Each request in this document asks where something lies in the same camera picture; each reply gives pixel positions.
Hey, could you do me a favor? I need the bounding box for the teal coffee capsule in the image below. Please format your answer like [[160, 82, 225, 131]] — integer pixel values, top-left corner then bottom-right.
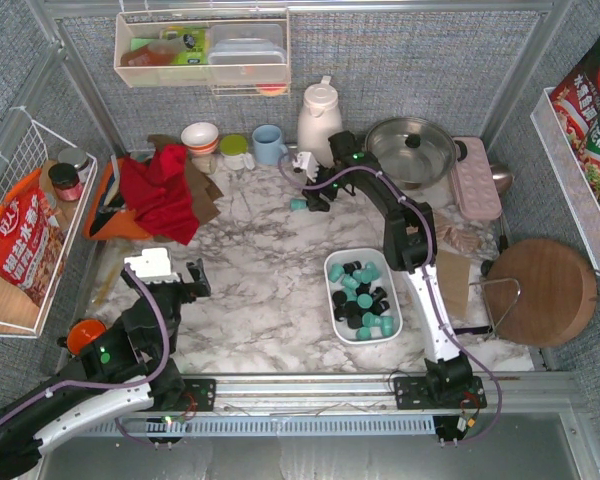
[[352, 269, 373, 284], [356, 327, 372, 342], [328, 263, 345, 283], [341, 275, 360, 290], [365, 262, 381, 281], [362, 312, 382, 328], [290, 199, 308, 211], [379, 316, 395, 338], [356, 294, 373, 309]]

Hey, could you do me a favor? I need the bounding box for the white storage basket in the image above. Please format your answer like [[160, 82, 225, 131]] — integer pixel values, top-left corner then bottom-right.
[[324, 248, 403, 345]]

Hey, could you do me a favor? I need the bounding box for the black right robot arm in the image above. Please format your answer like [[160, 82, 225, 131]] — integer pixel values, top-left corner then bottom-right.
[[286, 131, 474, 406]]

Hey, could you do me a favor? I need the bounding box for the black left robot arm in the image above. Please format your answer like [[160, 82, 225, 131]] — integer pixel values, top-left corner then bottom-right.
[[0, 250, 215, 479]]

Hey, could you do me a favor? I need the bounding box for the light blue mug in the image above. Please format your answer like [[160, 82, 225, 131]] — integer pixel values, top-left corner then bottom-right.
[[252, 125, 289, 166]]

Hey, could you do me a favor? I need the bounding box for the orange tray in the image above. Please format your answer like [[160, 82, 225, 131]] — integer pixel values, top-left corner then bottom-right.
[[82, 163, 152, 241]]

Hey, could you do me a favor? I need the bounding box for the red cloth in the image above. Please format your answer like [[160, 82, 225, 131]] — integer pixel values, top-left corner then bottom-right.
[[119, 144, 200, 245]]

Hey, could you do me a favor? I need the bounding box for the white thermos jug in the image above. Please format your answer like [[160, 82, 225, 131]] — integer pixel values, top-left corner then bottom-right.
[[297, 76, 343, 167]]

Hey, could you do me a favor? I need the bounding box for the orange cup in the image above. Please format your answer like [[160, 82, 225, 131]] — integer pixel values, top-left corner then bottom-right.
[[66, 319, 107, 355]]

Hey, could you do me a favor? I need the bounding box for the glass jar green lid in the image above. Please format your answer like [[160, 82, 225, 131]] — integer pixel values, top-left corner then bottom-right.
[[219, 134, 255, 171]]

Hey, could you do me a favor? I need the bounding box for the steel pot with lid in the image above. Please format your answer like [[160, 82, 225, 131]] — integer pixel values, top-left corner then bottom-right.
[[365, 117, 468, 190]]

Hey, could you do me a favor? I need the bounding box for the small glass jar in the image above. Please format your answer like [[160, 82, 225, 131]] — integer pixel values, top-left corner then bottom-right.
[[192, 154, 218, 175]]

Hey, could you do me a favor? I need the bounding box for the red jam jar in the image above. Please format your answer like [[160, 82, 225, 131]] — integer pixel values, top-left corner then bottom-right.
[[48, 163, 83, 202]]

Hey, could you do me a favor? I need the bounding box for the white orange striped bowl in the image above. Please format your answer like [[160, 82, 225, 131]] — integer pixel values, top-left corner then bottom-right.
[[180, 122, 219, 156]]

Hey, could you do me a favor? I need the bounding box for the orange snack bag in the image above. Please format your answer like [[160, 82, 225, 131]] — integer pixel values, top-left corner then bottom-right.
[[0, 169, 65, 306]]

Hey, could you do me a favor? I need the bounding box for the small dark jar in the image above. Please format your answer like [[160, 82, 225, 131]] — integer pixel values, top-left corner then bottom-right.
[[58, 147, 90, 183]]

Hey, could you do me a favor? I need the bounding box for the striped brown mat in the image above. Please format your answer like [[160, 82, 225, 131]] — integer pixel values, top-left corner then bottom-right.
[[434, 212, 482, 254]]

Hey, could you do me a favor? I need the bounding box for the pink egg tray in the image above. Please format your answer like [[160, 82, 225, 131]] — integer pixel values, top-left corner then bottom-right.
[[449, 137, 502, 221]]

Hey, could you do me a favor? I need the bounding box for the clear plastic container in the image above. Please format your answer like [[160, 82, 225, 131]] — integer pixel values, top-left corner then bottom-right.
[[207, 22, 287, 85]]

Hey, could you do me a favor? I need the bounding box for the white wire corner shelf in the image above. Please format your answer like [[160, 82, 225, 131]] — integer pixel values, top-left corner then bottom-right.
[[0, 106, 98, 338]]

